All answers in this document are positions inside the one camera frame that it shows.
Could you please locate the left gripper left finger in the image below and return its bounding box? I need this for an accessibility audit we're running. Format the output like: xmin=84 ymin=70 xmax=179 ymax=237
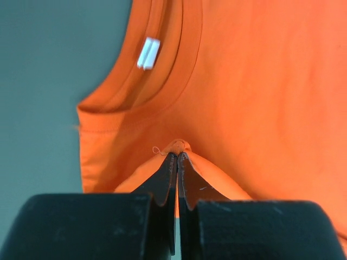
xmin=1 ymin=153 xmax=177 ymax=259

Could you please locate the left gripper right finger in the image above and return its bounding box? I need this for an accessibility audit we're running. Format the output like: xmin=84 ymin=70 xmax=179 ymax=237
xmin=177 ymin=152 xmax=345 ymax=259

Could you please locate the orange t shirt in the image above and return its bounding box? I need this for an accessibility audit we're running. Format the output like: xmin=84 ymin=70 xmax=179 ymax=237
xmin=77 ymin=1 xmax=346 ymax=248

